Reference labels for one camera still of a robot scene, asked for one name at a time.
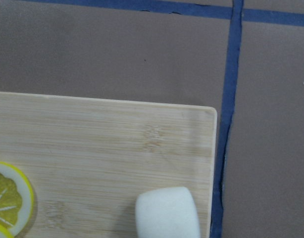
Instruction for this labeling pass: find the bamboo cutting board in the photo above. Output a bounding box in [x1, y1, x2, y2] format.
[0, 92, 217, 238]

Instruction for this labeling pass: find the lemon slice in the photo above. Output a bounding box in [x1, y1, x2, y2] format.
[0, 161, 34, 237]
[0, 225, 14, 238]

